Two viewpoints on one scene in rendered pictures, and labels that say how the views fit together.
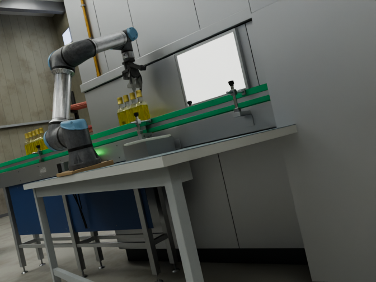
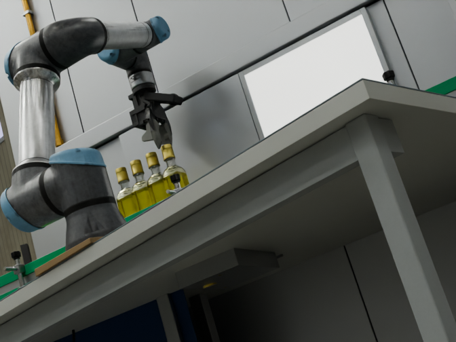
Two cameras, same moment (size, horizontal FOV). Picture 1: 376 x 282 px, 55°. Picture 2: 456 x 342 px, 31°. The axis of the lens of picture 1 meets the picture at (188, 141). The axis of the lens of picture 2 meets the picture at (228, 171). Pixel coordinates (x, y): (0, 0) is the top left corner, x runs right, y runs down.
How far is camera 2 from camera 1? 71 cm
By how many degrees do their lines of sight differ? 20
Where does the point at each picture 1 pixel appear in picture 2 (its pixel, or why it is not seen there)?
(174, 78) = (240, 118)
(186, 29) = (261, 26)
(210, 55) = (317, 62)
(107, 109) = not seen: hidden behind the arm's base
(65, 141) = (62, 191)
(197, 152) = (412, 96)
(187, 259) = (426, 292)
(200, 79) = (298, 111)
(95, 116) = (48, 233)
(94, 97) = not seen: hidden behind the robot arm
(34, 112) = not seen: outside the picture
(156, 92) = (201, 154)
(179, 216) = (400, 205)
